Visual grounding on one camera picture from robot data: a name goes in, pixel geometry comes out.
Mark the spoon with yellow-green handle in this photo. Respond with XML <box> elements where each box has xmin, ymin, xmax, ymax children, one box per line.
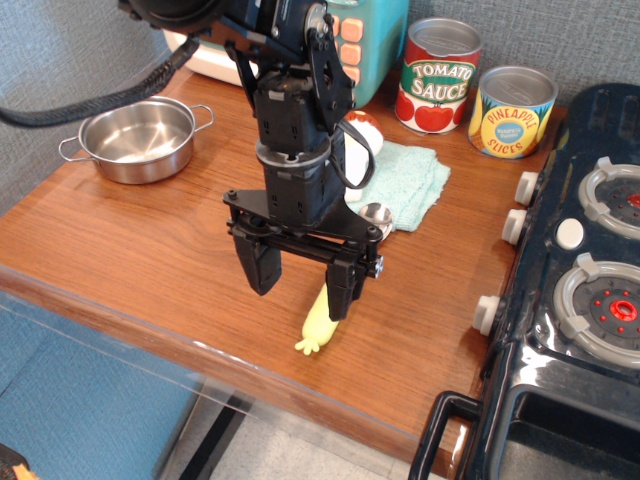
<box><xmin>295</xmin><ymin>202</ymin><xmax>394</xmax><ymax>356</ymax></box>

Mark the pineapple slices can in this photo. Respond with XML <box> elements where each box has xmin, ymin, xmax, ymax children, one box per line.
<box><xmin>468</xmin><ymin>66</ymin><xmax>558</xmax><ymax>159</ymax></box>

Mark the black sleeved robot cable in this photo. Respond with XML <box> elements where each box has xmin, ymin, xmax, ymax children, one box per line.
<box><xmin>0</xmin><ymin>37</ymin><xmax>201</xmax><ymax>128</ymax></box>

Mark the plush white mushroom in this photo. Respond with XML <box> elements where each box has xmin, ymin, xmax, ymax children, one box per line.
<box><xmin>326</xmin><ymin>110</ymin><xmax>384</xmax><ymax>204</ymax></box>

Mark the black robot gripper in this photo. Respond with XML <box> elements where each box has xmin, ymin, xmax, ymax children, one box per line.
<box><xmin>223</xmin><ymin>160</ymin><xmax>383</xmax><ymax>321</ymax></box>

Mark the teal toy microwave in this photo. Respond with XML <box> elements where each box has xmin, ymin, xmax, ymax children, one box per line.
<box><xmin>186</xmin><ymin>0</ymin><xmax>410</xmax><ymax>110</ymax></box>

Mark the small steel pot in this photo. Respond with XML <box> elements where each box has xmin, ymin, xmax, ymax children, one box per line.
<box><xmin>58</xmin><ymin>96</ymin><xmax>215</xmax><ymax>185</ymax></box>

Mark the tomato sauce can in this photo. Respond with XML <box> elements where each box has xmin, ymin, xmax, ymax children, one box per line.
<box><xmin>395</xmin><ymin>17</ymin><xmax>483</xmax><ymax>134</ymax></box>

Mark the light blue folded cloth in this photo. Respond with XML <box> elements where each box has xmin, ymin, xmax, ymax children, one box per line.
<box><xmin>345</xmin><ymin>141</ymin><xmax>451</xmax><ymax>232</ymax></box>

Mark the orange object at corner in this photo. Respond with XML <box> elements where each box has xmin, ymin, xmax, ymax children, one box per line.
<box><xmin>0</xmin><ymin>444</ymin><xmax>39</xmax><ymax>480</ymax></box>

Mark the black toy stove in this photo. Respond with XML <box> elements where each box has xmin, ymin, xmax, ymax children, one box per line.
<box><xmin>410</xmin><ymin>83</ymin><xmax>639</xmax><ymax>479</ymax></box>

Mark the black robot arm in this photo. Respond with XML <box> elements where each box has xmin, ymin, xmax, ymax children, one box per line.
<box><xmin>120</xmin><ymin>1</ymin><xmax>382</xmax><ymax>321</ymax></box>

